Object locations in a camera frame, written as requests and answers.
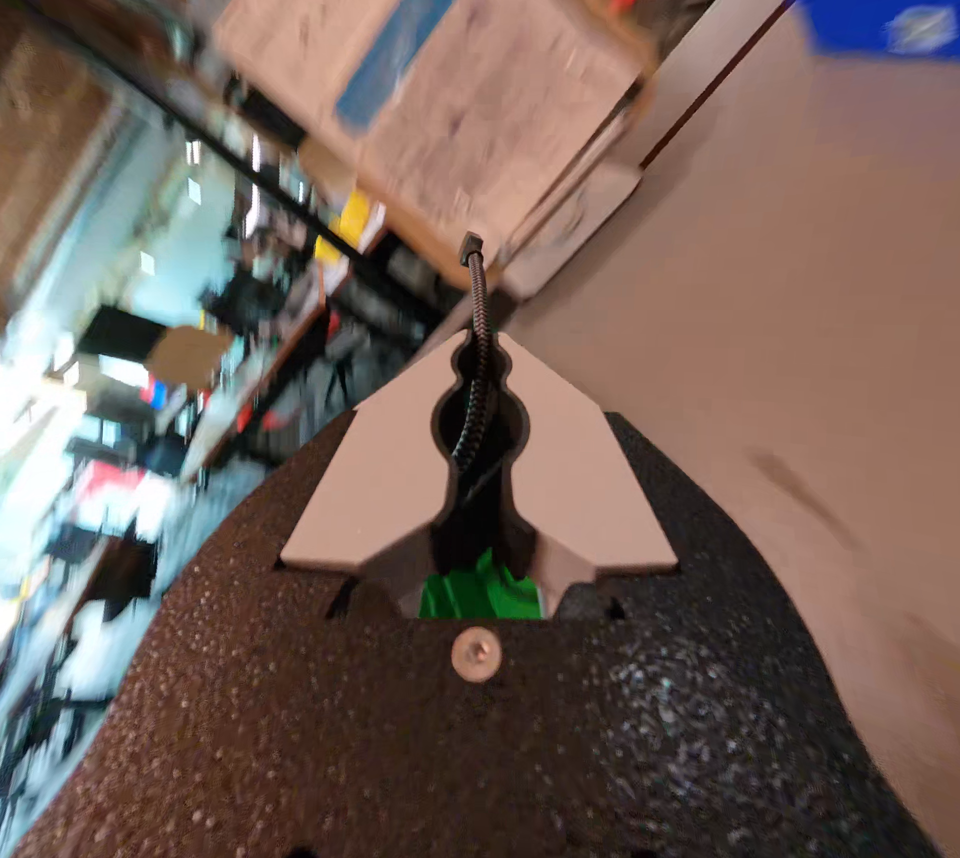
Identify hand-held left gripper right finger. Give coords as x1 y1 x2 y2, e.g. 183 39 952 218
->
493 332 681 619

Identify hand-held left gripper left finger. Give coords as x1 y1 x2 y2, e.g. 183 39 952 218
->
277 329 474 619

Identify green plastic bin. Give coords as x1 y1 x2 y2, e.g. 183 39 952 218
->
417 547 544 621

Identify braided cable with grey plugs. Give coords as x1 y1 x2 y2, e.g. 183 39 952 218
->
448 230 498 499

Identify laminated sheet with blue header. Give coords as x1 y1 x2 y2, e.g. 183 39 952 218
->
300 0 646 259

